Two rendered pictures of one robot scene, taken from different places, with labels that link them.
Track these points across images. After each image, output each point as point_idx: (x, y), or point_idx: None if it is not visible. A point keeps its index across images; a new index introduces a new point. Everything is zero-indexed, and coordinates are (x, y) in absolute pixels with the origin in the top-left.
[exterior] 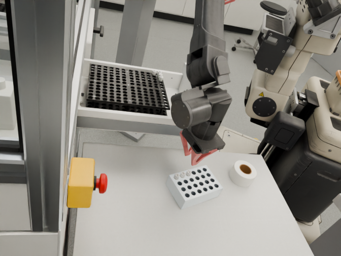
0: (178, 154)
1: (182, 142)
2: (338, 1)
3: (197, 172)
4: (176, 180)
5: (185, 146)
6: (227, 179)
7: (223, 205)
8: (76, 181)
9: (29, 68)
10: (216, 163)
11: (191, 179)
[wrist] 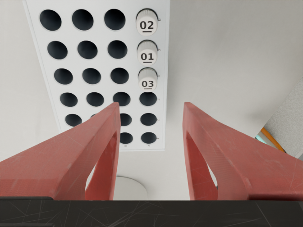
0: (259, 94)
1: (236, 136)
2: None
3: (143, 109)
4: (135, 13)
5: (200, 139)
6: (121, 170)
7: (43, 120)
8: None
9: None
10: (178, 171)
11: (128, 76)
